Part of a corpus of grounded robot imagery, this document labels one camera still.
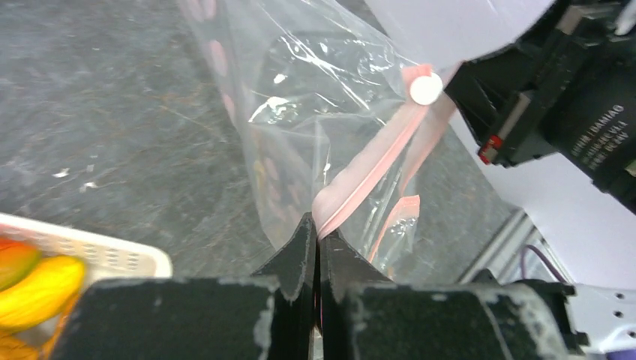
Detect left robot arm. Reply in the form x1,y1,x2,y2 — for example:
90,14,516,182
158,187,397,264
50,214,635,359

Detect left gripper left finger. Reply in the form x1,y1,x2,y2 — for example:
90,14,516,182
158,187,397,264
52,215,317,359

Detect white perforated plastic basket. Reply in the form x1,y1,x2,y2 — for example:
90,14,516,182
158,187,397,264
1,214,179,359

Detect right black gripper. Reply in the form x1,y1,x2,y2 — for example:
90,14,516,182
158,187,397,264
445,1,635,211

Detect red yellow toy mango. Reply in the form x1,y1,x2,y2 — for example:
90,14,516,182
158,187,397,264
1,237,41,290

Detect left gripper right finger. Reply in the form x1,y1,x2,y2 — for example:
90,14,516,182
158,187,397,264
318,231,589,359

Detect yellow toy fruit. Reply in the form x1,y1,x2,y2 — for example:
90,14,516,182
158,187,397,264
1,256,86,333

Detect clear zip top bag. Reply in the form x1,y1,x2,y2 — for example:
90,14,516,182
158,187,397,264
179,1,455,275

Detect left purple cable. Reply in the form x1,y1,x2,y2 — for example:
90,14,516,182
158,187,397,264
519,244,568,284

